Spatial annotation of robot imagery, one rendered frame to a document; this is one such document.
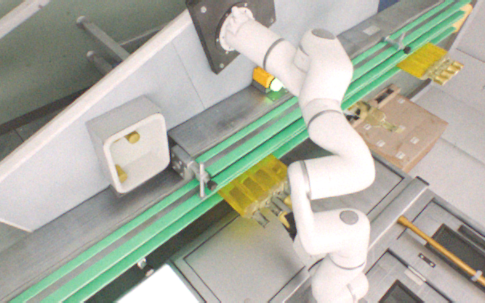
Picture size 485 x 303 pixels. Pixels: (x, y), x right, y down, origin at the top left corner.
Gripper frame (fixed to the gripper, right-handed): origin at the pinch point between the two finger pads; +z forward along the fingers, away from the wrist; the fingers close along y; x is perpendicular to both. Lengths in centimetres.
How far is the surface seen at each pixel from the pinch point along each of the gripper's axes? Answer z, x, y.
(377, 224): -8.7, -33.7, -13.4
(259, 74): 45, -12, 21
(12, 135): 89, 73, -15
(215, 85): 43.7, 5.0, 23.0
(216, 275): -0.3, 25.5, -12.6
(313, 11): 56, -40, 33
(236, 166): 22.7, 7.4, 6.0
